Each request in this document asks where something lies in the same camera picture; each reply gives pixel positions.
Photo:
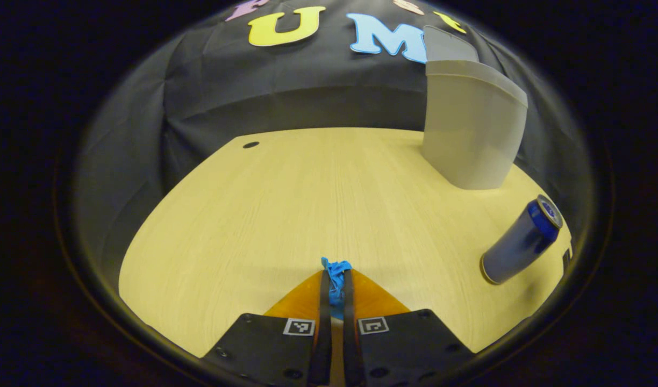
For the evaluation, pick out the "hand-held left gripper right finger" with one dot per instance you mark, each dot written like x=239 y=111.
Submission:
x=349 y=333

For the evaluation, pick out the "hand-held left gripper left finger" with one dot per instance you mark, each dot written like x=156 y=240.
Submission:
x=324 y=333

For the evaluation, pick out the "blue paper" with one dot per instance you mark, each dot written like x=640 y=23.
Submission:
x=337 y=279

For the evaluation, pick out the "blue pop can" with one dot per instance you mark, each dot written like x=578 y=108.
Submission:
x=517 y=244

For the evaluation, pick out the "white desktop garbage bin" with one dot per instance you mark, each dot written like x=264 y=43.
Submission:
x=469 y=129

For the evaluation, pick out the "wooden desktop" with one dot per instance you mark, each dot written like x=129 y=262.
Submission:
x=280 y=215

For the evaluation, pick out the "black backdrop cloth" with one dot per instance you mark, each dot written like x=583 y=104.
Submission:
x=254 y=91

